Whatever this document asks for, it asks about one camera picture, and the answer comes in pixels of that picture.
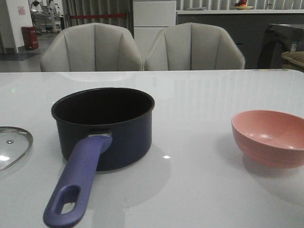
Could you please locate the pink bowl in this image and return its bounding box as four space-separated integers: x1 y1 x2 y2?
231 110 304 169

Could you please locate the glass lid with blue knob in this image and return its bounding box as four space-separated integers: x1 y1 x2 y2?
0 126 33 171

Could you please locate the dark blue saucepan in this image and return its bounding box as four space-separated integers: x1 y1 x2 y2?
43 87 155 228

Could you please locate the right grey chair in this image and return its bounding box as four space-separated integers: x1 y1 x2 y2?
144 22 246 71

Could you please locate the grey chair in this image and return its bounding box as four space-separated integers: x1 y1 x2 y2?
144 22 246 71
40 23 143 72

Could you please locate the left grey chair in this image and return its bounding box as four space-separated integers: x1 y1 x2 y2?
40 23 143 72

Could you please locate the white refrigerator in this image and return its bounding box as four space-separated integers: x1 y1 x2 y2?
133 0 176 58

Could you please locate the red barrier tape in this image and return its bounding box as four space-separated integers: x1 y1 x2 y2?
69 12 129 19

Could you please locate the dark grey counter cabinet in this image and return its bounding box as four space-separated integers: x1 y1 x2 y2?
177 9 304 69

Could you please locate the fruit plate on counter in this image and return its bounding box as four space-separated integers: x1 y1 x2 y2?
232 0 253 10

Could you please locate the red bin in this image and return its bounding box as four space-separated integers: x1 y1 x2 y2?
21 26 38 50

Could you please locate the beige cushion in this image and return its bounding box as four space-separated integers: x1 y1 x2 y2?
281 51 304 72

